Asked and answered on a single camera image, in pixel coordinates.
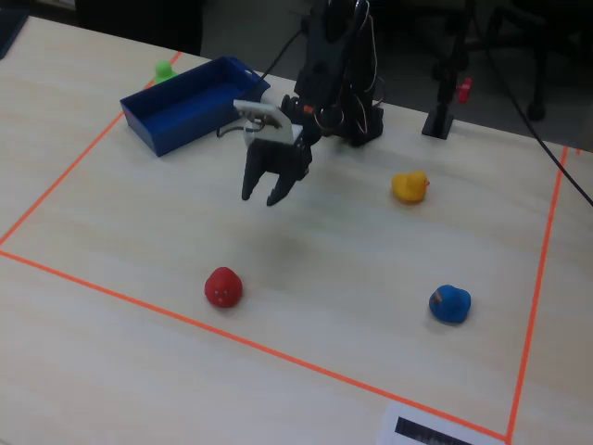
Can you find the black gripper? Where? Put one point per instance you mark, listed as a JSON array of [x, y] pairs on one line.
[[273, 159]]

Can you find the red rubber duck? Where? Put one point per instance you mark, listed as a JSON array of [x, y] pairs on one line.
[[223, 288]]

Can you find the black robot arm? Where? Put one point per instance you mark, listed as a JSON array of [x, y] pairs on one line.
[[324, 60]]

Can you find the blue plastic box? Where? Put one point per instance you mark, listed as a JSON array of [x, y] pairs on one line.
[[185, 109]]

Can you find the yellow rubber duck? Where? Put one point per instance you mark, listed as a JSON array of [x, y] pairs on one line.
[[408, 187]]

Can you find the green rubber duck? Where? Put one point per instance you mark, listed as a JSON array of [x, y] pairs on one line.
[[163, 72]]

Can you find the blue rubber duck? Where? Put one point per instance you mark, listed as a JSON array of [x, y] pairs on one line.
[[450, 305]]

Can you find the orange tape strip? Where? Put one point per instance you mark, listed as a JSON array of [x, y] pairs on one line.
[[60, 180], [259, 347], [540, 278]]

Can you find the red clamp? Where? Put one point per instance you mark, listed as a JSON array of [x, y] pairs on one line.
[[464, 90]]

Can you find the white paper black print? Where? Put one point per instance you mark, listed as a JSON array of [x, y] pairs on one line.
[[394, 417]]

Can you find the black office chair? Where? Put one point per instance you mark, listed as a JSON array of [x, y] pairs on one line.
[[537, 109]]

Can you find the dark blue tray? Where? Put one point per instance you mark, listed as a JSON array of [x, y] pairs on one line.
[[9, 32]]

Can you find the white gripper camera mount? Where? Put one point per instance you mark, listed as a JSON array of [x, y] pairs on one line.
[[273, 130]]

